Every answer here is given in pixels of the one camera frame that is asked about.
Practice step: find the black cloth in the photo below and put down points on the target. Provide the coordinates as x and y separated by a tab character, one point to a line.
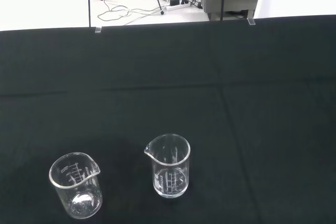
236	103

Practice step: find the white power strip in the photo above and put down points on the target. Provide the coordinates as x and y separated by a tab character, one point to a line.
181	5

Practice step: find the black plug adapter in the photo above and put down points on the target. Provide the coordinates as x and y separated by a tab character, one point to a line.
174	1

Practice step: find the clear plastic clip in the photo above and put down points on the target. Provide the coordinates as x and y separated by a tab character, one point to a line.
97	30
251	21

